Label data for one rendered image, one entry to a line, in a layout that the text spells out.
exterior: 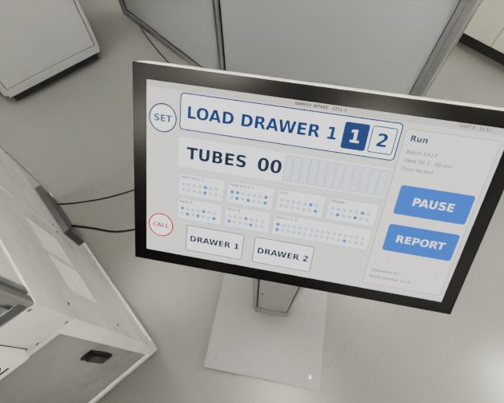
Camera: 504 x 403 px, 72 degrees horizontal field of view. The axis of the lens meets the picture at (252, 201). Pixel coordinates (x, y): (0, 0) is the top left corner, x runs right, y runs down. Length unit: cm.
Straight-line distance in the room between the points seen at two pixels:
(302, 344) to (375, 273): 96
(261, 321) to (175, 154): 108
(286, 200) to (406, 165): 17
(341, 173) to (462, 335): 134
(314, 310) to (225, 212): 106
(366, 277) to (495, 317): 131
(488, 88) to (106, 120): 224
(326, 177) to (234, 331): 109
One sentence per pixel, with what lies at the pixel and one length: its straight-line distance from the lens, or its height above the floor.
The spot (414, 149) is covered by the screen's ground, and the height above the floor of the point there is 115.
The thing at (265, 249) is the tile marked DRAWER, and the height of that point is 101.
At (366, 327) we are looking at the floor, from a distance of 161.
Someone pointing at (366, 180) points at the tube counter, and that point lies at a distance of 51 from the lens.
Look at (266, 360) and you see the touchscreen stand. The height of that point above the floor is 3.
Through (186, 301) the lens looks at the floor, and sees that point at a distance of 158.
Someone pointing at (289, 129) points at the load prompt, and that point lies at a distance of 48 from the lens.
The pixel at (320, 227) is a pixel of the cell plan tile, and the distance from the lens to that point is 53.
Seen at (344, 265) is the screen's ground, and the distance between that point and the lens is 56.
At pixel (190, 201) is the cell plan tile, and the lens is 54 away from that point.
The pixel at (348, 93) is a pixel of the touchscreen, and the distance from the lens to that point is 48.
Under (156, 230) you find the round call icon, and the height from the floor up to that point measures 101.
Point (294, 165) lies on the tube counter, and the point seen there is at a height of 112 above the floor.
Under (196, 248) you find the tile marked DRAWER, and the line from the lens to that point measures 58.
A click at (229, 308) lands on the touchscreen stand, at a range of 152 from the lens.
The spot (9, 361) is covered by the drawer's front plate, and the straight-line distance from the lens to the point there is 79.
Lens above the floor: 153
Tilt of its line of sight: 63 degrees down
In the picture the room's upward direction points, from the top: straight up
